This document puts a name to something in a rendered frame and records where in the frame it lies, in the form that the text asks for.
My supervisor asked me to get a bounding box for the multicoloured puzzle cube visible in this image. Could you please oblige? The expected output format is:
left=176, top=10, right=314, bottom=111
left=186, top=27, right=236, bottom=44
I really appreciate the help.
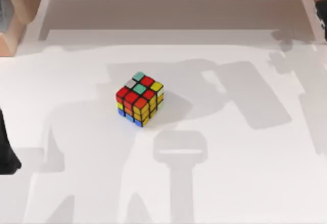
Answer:
left=115, top=71, right=165, bottom=128

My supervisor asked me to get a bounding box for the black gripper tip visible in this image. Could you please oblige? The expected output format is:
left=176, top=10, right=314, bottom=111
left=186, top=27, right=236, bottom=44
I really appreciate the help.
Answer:
left=0, top=108, right=22, bottom=175

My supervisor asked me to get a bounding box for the black object at shelf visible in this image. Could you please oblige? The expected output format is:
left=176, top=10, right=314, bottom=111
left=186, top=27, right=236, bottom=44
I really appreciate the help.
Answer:
left=314, top=0, right=327, bottom=42

